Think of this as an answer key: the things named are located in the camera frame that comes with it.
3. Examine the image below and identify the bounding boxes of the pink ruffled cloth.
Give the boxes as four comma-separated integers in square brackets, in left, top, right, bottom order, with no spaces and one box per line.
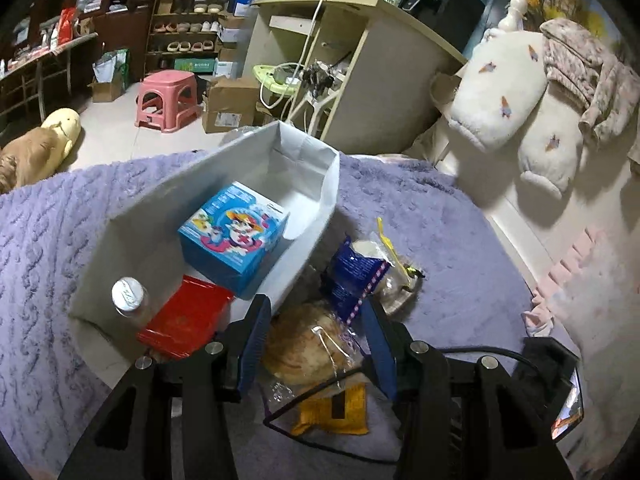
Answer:
[520,227,608,338]

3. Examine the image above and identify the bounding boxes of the white cable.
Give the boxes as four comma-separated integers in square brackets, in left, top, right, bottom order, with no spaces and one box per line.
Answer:
[260,0,326,126]

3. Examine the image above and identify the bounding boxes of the white paper box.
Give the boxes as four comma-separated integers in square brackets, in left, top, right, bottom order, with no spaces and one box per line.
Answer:
[67,120,342,391]

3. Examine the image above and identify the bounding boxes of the black appliance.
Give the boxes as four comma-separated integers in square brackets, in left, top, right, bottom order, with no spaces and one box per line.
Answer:
[400,0,486,53]

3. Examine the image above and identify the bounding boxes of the blue cartoon print box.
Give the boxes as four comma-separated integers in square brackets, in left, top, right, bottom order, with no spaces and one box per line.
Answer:
[177,182,291,301]

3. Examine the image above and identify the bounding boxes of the large cardboard box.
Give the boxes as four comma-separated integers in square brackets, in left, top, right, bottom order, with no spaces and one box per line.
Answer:
[201,76,261,134]

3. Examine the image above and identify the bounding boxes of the yellow snack packet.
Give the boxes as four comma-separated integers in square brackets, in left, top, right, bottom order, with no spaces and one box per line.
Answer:
[291,382,370,437]

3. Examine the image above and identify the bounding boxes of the small clear capped bottle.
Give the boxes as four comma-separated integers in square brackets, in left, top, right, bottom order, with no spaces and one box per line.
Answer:
[110,276,153,331]

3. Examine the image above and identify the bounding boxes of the white fleece pajama pants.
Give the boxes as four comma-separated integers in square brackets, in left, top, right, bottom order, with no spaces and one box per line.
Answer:
[447,30,586,201]

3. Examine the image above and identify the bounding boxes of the pale green basket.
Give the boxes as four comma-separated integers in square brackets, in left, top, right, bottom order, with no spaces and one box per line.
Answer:
[252,62,301,96]

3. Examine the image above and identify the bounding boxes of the purple fleece blanket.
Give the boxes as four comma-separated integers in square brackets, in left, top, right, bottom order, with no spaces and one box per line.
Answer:
[0,152,546,480]

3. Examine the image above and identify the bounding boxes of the brown plush toy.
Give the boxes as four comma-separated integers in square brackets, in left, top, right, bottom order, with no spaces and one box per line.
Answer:
[0,127,63,196]

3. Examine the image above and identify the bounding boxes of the red bag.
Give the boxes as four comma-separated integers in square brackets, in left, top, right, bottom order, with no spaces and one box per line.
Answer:
[59,7,78,46]

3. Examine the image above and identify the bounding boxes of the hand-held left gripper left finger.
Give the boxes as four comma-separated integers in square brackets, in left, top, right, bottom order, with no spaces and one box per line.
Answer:
[57,294,273,480]

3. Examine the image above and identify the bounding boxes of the cream bed headboard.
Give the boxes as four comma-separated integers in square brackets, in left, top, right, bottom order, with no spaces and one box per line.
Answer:
[405,35,640,341]

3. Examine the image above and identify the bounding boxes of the green carton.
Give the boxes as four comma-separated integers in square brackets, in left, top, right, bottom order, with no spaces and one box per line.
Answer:
[174,57,217,75]

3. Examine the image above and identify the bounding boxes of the blue snack packet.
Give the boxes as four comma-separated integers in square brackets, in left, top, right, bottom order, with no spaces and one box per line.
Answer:
[320,235,391,328]

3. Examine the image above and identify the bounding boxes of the wooden shoe rack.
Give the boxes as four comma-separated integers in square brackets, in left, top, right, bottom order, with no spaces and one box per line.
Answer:
[145,0,231,73]

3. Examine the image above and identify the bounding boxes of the clear zip bag with bread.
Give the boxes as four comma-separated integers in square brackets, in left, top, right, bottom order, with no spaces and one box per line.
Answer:
[350,217,426,316]

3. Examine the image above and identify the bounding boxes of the floral fleece jacket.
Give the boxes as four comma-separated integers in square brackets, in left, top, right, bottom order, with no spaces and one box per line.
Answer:
[539,17,640,146]

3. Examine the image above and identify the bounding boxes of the green white bag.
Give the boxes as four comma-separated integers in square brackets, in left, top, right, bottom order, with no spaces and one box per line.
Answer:
[92,49,130,86]

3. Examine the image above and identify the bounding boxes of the red snack packet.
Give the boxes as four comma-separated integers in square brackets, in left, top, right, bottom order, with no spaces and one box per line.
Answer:
[136,274,236,361]

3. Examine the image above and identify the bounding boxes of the dark wooden wardrobe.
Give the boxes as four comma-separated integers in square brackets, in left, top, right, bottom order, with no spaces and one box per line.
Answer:
[0,0,171,111]

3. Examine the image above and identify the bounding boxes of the beige wooden desk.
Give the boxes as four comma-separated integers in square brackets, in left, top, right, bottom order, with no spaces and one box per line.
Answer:
[240,0,468,156]

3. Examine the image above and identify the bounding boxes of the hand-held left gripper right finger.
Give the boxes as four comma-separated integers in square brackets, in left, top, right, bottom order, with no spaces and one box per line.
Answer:
[360,299,573,480]

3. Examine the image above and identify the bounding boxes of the metal frame table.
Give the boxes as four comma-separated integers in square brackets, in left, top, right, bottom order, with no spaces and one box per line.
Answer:
[0,32,98,126]

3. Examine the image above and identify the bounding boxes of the small open cardboard box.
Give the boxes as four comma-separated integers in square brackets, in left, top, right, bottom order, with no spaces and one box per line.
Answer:
[87,77,123,103]

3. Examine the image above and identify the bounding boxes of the yellow plush toy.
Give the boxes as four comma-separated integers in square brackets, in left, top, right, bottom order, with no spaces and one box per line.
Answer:
[40,108,83,161]

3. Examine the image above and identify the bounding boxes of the white bedpost finial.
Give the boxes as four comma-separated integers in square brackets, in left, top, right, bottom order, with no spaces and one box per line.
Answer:
[482,0,528,41]

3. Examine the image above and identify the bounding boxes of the round bread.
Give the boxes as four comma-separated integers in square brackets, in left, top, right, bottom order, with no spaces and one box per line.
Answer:
[260,302,368,426]

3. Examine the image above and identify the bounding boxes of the pink plastic stool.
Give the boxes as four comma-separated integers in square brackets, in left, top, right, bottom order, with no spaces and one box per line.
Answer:
[134,71,200,134]

